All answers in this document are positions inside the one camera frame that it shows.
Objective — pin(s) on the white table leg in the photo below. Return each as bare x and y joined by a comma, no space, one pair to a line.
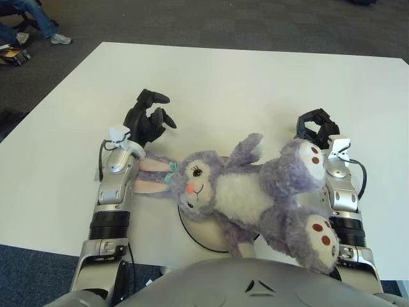
403,287

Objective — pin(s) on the person leg blue jeans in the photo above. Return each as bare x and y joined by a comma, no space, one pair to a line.
8,33
41,16

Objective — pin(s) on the cardboard box with books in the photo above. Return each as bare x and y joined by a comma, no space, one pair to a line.
16,56

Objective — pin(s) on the purple plush bunny doll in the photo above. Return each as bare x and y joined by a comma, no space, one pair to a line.
243,198

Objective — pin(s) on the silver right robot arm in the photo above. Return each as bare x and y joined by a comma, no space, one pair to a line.
345,198

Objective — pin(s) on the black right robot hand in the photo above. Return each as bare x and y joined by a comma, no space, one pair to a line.
330,128

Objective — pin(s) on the white sneaker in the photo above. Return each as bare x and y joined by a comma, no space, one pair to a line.
22,37
61,39

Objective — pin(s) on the silver robot torso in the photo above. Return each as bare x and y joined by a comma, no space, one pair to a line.
255,284

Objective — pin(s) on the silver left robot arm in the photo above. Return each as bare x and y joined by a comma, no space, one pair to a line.
112,192

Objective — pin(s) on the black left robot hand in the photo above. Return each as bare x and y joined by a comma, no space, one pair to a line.
140,124

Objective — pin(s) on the white plate black rim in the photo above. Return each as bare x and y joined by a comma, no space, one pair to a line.
207,233

